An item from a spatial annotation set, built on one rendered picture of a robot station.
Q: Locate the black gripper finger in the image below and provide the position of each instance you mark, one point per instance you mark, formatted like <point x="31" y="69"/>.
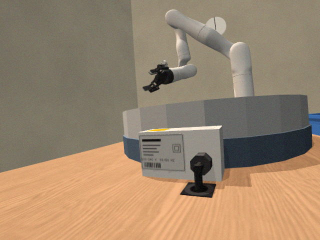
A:
<point x="152" y="89"/>
<point x="163" y="67"/>

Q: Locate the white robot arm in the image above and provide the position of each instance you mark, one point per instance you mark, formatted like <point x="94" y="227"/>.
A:
<point x="238" y="53"/>

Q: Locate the blue open tray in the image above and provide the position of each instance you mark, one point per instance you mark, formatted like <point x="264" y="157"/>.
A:
<point x="314" y="120"/>

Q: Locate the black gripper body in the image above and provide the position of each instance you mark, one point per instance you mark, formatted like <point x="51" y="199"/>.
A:
<point x="169" y="77"/>

